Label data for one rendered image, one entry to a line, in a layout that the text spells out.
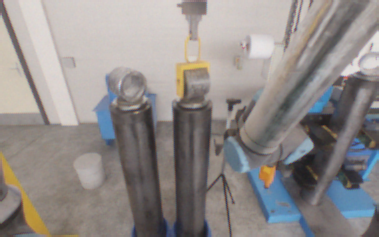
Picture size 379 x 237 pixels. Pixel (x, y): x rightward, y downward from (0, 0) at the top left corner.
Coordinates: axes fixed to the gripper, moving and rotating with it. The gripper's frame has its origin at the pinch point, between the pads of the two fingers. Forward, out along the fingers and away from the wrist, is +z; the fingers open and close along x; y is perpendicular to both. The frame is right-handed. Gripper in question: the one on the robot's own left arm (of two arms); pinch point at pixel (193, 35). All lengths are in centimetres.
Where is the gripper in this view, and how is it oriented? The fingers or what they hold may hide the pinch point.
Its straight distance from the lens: 92.6
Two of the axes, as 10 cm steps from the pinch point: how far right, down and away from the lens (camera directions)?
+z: -0.1, 8.7, 4.9
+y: -8.7, 2.3, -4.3
